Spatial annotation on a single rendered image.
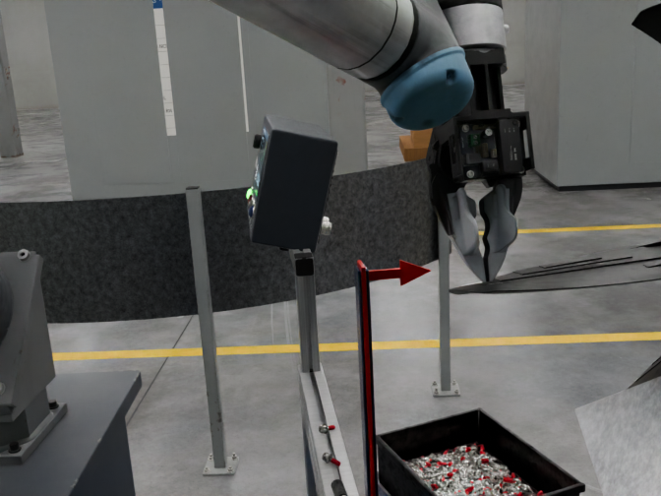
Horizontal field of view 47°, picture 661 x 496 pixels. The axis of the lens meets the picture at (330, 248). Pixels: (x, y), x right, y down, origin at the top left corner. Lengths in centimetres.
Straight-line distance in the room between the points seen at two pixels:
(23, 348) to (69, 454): 11
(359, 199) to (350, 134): 240
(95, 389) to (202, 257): 150
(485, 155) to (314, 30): 24
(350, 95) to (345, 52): 440
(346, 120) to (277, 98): 182
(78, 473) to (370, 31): 49
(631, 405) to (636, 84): 627
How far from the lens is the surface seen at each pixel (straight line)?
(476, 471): 103
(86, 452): 83
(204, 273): 245
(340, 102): 498
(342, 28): 56
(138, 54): 694
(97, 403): 93
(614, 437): 82
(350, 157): 502
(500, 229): 76
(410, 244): 282
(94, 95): 708
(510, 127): 72
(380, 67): 60
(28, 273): 85
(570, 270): 76
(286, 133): 123
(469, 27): 74
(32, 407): 86
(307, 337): 125
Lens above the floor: 139
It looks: 15 degrees down
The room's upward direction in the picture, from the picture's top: 3 degrees counter-clockwise
